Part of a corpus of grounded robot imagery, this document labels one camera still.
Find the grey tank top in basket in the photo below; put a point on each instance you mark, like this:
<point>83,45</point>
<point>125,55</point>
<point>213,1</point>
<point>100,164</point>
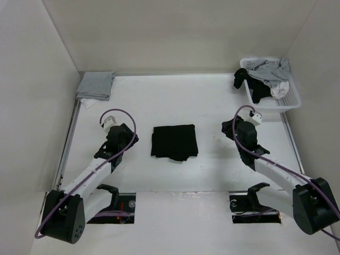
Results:
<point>270,73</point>

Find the folded white tank top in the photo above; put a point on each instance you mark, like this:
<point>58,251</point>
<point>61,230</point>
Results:
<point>87,103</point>

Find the white plastic basket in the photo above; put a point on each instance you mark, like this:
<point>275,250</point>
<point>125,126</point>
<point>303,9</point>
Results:
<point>290,101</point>

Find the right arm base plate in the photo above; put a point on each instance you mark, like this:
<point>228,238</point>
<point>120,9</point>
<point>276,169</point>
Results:
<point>244,212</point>

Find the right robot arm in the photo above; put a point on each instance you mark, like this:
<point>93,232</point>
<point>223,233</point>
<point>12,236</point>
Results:
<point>309,201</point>

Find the black tank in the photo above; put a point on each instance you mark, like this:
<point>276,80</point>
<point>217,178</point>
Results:
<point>177,142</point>
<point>259,89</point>

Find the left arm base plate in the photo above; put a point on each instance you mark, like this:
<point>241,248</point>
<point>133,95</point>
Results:
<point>126,203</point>

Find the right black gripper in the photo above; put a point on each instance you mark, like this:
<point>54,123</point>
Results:
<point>227,127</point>

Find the white tank top in basket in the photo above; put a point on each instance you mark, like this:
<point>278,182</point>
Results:
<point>278,92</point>

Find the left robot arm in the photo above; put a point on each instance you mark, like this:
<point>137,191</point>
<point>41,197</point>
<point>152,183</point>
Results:
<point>67,211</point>

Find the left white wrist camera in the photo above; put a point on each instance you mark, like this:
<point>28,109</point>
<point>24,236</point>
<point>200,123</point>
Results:
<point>108,123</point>

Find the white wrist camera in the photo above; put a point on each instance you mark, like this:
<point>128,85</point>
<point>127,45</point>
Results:
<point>255,118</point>
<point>108,123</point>

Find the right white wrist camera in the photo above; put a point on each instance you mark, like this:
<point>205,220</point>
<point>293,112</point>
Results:
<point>255,118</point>

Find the folded grey tank top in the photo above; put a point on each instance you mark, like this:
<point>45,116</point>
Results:
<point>96,85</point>

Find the right metal table rail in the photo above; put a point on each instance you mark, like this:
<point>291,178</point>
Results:
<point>293,145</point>

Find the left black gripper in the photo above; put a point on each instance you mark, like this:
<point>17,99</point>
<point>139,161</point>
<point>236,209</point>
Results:
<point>130,136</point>

